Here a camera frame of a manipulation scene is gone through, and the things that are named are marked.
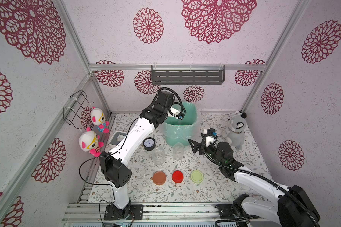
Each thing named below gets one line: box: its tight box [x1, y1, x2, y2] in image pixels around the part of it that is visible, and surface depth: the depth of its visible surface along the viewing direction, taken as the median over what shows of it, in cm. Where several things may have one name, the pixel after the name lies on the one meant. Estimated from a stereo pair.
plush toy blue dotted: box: [90, 106, 110, 134], surface depth 96 cm
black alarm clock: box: [143, 137, 156, 151], surface depth 99 cm
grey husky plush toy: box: [221, 112, 247, 151], surface depth 95 cm
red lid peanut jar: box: [172, 142, 185, 161], surface depth 96 cm
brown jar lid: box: [152, 170, 167, 186], surface depth 87 cm
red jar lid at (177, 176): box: [171, 170, 184, 184], surface depth 87 cm
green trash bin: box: [163, 101, 198, 147], surface depth 85 cm
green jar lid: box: [190, 169, 204, 184], surface depth 88 cm
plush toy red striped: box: [78, 130, 105, 158], surface depth 82 cm
